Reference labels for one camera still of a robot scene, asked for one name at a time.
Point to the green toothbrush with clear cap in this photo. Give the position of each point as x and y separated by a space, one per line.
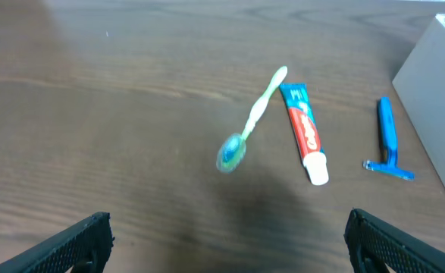
233 149

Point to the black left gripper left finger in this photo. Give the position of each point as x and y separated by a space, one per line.
83 247

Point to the red green toothpaste tube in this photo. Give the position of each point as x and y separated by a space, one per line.
305 131

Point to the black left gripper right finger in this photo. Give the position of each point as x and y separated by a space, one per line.
376 246

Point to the blue disposable razor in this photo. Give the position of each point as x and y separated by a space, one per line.
389 144

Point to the white box with pink interior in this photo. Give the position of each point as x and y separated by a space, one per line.
420 85

